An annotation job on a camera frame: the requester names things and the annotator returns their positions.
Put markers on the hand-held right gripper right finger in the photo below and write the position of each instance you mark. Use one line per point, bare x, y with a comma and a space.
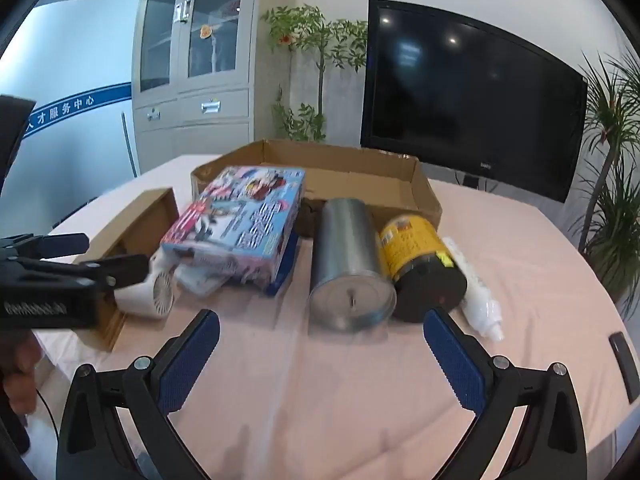
455, 365

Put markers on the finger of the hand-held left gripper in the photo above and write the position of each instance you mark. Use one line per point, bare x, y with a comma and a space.
120, 270
60, 245

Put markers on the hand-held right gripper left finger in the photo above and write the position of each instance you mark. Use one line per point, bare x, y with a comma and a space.
190, 360

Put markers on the small white fan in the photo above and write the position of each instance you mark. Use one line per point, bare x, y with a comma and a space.
150, 295

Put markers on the white plastic bottle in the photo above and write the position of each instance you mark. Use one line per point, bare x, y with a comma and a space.
475, 295

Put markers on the yellow jar with black lid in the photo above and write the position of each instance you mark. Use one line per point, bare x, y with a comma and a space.
415, 255

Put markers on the colourful printed toy box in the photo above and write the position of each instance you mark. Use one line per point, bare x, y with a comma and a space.
240, 220

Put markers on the blue box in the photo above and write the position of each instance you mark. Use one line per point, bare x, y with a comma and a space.
285, 270

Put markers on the silver metal canister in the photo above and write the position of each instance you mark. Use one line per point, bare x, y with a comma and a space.
345, 260

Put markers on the shallow cardboard box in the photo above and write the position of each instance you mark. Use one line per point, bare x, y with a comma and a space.
350, 180

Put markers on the person's left hand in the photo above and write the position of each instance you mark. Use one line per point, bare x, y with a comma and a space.
20, 375

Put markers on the small cardboard box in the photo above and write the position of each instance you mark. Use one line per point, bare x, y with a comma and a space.
150, 210

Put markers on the pink tablecloth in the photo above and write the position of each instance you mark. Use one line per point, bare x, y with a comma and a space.
320, 400

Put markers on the black remote control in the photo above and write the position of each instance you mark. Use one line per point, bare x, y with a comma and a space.
625, 365

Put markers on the grey glass door cabinet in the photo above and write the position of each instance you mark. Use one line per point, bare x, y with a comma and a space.
200, 90

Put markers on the potted palm plant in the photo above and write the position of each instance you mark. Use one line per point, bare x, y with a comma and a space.
615, 185

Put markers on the black flat screen television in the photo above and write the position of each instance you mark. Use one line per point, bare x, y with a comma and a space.
470, 95

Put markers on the climbing green plant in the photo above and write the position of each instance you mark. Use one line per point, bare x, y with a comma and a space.
320, 50

